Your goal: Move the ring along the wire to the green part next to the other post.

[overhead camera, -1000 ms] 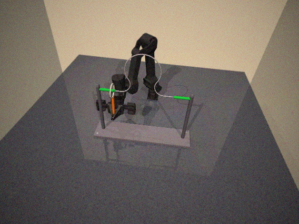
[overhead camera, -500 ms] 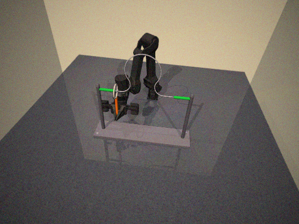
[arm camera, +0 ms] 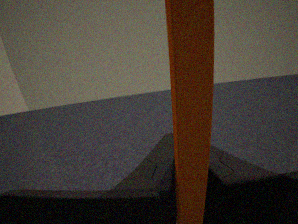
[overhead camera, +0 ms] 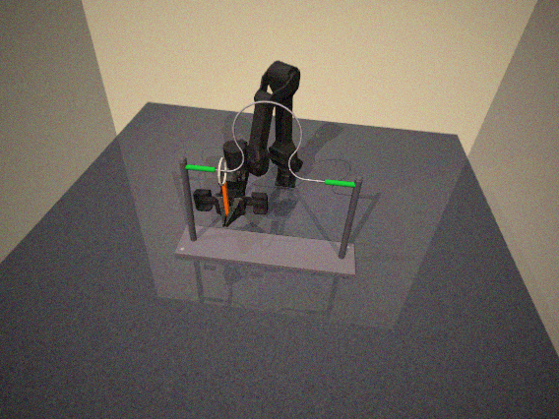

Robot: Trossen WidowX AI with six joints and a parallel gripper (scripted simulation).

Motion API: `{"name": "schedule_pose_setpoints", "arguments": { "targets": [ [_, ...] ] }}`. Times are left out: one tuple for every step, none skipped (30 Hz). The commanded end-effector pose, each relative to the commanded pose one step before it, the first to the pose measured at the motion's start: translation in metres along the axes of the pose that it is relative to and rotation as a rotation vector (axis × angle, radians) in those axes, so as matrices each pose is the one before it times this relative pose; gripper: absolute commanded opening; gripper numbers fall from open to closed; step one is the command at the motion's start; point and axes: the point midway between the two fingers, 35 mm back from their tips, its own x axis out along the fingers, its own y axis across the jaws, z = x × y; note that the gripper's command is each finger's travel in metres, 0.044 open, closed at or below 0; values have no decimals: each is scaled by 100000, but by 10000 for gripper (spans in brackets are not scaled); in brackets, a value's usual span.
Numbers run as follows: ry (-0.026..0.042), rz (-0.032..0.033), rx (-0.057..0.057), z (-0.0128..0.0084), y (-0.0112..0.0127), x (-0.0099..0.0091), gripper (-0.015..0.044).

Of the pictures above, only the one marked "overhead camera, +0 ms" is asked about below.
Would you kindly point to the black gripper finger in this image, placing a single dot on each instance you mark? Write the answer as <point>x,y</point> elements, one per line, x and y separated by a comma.
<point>237,209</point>
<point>219,203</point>

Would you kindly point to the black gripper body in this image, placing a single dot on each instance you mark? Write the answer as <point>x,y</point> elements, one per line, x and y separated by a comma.
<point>204,201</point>

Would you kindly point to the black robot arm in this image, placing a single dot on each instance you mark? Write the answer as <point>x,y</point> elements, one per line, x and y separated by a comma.
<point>283,80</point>

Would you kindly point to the orange handle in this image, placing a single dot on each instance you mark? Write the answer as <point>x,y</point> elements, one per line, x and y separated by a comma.
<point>223,184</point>

